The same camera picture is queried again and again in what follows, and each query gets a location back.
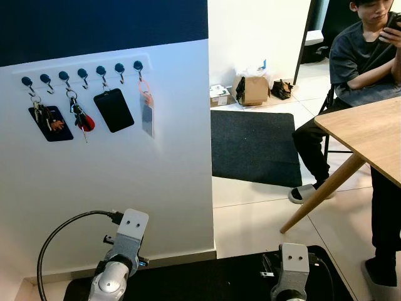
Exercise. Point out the white box by door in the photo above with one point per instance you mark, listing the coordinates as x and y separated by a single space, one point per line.
314 37

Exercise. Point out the small black bag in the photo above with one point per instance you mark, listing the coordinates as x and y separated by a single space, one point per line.
282 89

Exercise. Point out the dark blue knob hook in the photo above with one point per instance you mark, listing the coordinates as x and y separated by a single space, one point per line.
101 70
119 68
83 73
45 78
138 64
26 81
64 76

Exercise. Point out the black phone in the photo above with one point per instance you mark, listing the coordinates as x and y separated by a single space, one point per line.
395 22

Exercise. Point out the black card holder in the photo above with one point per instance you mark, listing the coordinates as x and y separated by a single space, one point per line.
114 110

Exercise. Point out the navy blue card holder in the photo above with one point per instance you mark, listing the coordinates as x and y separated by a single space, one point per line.
61 134

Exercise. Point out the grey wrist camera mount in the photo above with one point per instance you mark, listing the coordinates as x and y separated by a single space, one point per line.
130 229
293 263

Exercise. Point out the black door frame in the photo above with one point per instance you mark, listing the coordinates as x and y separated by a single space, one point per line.
303 41

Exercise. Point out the white plastic bag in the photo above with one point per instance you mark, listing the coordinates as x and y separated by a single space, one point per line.
250 70

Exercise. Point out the dark grey rug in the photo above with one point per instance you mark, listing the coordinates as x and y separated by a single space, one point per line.
254 147

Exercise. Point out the white wall hook rail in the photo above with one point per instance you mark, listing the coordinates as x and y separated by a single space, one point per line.
88 65

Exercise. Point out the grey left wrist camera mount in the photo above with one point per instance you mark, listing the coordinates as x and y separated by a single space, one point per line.
130 229

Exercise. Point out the silver key bunch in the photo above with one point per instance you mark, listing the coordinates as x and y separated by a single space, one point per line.
41 115

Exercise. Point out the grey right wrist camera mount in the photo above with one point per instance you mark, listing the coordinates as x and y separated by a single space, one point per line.
293 263

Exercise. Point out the person in grey shirt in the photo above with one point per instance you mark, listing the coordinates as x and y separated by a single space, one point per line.
354 56

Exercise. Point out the wooden table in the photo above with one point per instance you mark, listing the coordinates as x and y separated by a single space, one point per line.
369 132

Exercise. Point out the clear card holder orange loop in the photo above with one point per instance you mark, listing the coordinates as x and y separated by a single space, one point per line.
147 116

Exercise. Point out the key bunch with red tag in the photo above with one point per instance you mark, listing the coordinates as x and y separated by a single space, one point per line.
84 121

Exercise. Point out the black chair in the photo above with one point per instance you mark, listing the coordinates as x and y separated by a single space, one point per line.
327 101

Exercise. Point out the brown cardboard box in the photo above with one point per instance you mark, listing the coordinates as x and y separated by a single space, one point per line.
255 91

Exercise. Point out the black floor mat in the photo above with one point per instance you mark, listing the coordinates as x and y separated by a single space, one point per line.
207 279

